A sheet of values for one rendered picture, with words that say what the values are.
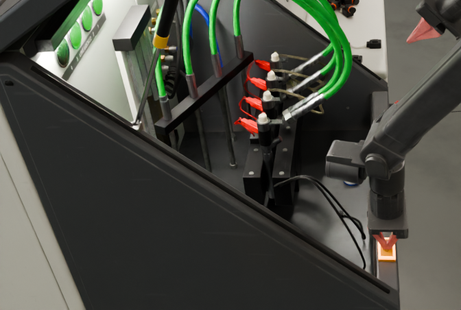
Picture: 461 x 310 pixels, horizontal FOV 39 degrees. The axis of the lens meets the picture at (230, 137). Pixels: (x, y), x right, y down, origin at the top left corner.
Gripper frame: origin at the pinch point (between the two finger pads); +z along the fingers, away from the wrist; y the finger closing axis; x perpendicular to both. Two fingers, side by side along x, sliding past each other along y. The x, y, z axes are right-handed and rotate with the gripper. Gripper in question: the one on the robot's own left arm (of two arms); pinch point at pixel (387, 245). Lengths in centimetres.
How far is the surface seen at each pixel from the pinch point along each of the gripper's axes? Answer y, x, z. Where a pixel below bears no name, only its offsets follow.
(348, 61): -21.2, -6.3, -26.3
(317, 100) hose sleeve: -21.3, -12.6, -17.7
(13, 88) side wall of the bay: 13, -52, -44
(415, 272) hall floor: -79, 12, 97
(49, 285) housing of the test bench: 13, -61, -1
